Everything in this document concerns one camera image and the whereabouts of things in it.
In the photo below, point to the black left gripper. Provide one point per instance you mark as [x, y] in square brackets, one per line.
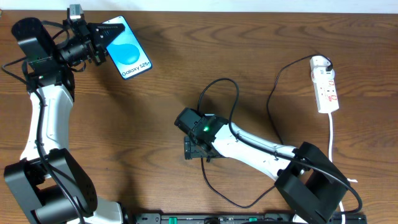
[91, 42]

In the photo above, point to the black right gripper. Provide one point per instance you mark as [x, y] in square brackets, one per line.
[188, 147]

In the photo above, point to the blue Galaxy smartphone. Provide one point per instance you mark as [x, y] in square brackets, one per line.
[127, 53]

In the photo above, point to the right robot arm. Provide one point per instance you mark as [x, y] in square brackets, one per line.
[308, 181]

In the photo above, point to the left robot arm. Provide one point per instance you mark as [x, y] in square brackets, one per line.
[48, 183]

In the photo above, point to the white USB charger adapter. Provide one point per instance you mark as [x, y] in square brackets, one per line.
[320, 61]

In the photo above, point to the white power strip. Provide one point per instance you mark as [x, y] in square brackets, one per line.
[325, 90]

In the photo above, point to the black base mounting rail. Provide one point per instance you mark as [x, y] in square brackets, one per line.
[156, 218]

